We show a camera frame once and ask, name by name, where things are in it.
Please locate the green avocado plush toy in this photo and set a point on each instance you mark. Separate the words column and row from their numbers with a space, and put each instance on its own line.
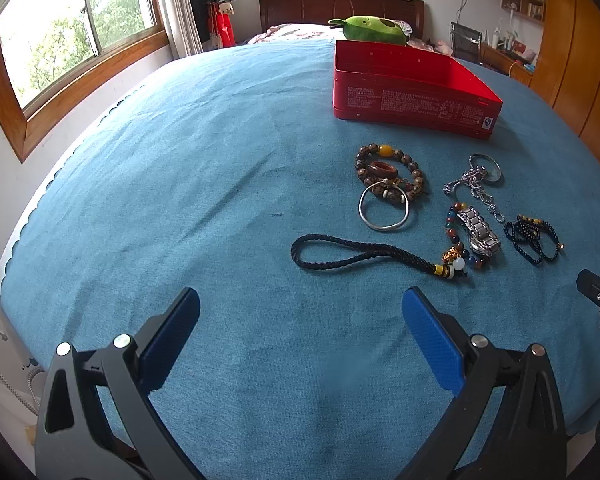
column 373, row 29

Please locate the silver bangle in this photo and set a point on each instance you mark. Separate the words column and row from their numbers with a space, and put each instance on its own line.
column 383, row 206

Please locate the red tin box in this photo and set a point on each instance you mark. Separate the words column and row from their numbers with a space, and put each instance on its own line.
column 375, row 82

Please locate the coat rack with clothes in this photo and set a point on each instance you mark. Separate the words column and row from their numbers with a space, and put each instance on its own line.
column 212, row 20

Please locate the blue bed blanket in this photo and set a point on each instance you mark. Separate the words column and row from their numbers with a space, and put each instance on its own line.
column 205, row 175

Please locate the wooden wardrobe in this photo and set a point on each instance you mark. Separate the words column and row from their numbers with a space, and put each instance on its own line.
column 567, row 75

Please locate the left window curtain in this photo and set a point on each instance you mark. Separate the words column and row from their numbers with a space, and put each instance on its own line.
column 179, row 22

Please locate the black braided cord charm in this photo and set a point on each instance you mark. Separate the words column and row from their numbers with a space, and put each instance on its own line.
column 368, row 251

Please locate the floral bed sheet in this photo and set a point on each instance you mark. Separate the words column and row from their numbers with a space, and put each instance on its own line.
column 296, row 31

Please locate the dark wooden headboard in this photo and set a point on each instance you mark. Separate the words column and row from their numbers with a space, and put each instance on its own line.
column 276, row 12

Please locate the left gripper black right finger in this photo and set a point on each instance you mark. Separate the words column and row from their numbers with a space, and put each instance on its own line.
column 505, row 420

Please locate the wooden desk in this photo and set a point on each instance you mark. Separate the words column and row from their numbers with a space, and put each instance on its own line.
column 502, row 63

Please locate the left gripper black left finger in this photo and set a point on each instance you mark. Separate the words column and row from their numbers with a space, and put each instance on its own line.
column 96, row 420

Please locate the large wooden frame window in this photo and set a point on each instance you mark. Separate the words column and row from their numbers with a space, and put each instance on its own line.
column 56, row 53

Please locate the silver metal watch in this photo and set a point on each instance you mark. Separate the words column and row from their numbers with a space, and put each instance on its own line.
column 482, row 239

